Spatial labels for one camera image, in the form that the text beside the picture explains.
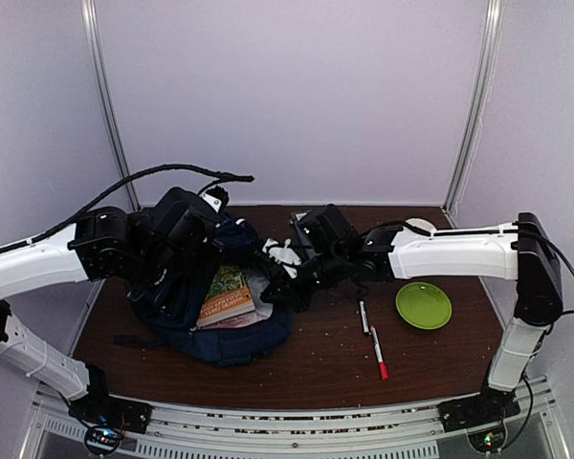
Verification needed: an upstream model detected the white coffee cover notebook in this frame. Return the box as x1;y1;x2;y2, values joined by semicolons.
245;268;274;321

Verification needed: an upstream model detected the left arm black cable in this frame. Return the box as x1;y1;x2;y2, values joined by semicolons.
28;164;255;245

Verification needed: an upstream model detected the pink Taming Shrew book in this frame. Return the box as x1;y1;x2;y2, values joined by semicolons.
201;312;264;330

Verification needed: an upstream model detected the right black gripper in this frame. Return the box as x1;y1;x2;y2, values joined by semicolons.
259;249;347;315

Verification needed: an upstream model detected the white teal bowl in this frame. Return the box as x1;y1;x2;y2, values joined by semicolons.
407;218;436;232

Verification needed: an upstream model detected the green plate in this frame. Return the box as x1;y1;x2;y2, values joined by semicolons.
395;282;453;331

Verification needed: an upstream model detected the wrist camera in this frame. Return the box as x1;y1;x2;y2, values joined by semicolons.
198;186;230;213
262;238;302;279

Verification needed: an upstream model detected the red marker pen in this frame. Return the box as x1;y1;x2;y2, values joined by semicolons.
370;325;388;381

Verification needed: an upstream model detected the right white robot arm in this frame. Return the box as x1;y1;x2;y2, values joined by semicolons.
261;206;563;423

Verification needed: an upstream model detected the aluminium corner post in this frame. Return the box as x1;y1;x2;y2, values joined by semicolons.
79;0;143;211
444;0;504;219

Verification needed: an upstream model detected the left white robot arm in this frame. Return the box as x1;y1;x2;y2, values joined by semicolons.
0;186;229;425

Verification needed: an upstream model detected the dark blue hardcover notebook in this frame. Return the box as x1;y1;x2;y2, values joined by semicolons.
290;210;315;255

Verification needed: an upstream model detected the aluminium front rail frame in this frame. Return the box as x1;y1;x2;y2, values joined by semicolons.
21;375;573;459

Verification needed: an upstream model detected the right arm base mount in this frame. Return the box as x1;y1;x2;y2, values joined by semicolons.
437;384;523;455

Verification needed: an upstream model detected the black marker pen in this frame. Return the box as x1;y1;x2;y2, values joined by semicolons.
358;299;371;336

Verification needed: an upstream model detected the left aluminium corner post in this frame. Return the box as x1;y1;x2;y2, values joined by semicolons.
79;0;143;211

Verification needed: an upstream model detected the orange treehouse paperback book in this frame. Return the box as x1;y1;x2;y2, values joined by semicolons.
196;264;254;328

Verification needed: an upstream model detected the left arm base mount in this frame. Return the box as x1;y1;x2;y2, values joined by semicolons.
60;390;153;458

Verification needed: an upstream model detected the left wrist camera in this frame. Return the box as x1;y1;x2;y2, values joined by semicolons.
198;186;230;213

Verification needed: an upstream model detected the navy blue backpack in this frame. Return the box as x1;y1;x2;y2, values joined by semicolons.
113;212;293;366

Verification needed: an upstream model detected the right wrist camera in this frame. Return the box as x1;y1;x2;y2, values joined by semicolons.
262;238;302;279

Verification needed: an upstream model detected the right aluminium corner post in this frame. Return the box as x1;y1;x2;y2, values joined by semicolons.
444;0;504;219

